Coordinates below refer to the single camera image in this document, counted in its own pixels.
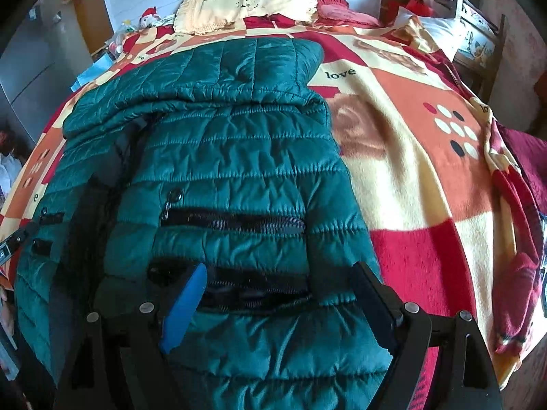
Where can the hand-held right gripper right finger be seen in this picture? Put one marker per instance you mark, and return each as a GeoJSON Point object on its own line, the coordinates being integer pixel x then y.
{"type": "Point", "coordinates": [376, 303]}

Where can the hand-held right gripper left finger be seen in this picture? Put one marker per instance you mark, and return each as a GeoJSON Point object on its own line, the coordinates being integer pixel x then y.
{"type": "Point", "coordinates": [183, 307]}

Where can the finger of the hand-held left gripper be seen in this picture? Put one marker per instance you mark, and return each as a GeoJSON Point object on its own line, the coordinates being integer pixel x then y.
{"type": "Point", "coordinates": [23, 234]}

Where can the green quilted jacket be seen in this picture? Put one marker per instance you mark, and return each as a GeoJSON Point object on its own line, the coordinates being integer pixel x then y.
{"type": "Point", "coordinates": [239, 158]}

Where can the red checked printed blanket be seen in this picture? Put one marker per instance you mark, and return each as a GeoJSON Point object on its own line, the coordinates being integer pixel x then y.
{"type": "Point", "coordinates": [419, 179]}

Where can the grey refrigerator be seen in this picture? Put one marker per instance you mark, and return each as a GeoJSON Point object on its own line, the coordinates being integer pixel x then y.
{"type": "Point", "coordinates": [38, 64]}

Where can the light blue bag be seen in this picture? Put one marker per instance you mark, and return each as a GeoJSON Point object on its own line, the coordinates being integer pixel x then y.
{"type": "Point", "coordinates": [96, 72]}

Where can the maroon blanket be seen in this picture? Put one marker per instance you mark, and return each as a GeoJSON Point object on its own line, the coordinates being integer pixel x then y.
{"type": "Point", "coordinates": [527, 166]}

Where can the wooden door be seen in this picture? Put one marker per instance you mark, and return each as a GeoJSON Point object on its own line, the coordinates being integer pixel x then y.
{"type": "Point", "coordinates": [92, 13]}

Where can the white plush toy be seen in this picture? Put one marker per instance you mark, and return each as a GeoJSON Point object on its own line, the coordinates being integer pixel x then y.
{"type": "Point", "coordinates": [149, 19]}

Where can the white pillow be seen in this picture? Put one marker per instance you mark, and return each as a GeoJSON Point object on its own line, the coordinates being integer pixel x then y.
{"type": "Point", "coordinates": [431, 30]}

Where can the wooden chair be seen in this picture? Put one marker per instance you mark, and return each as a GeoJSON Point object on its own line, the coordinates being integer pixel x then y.
{"type": "Point", "coordinates": [470, 30]}

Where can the pink ruffled pillow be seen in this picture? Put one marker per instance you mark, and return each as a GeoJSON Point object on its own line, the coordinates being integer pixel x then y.
{"type": "Point", "coordinates": [348, 10]}

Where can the cream ruffled pillow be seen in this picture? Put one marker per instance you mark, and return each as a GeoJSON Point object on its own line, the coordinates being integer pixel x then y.
{"type": "Point", "coordinates": [252, 6]}

